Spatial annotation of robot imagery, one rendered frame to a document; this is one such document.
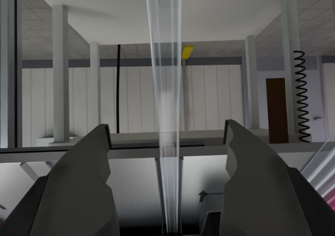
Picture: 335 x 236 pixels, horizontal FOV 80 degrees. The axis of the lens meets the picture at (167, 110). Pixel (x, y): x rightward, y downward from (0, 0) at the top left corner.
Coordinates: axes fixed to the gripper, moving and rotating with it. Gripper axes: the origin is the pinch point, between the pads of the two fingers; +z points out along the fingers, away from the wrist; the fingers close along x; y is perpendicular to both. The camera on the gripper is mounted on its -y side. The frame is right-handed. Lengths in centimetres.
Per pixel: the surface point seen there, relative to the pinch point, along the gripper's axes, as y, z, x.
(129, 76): 91, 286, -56
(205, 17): -2, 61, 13
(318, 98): 136, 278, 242
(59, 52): 4, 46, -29
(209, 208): 11.5, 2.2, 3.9
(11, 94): 8.8, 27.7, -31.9
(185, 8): -5, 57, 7
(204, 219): 13.8, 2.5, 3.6
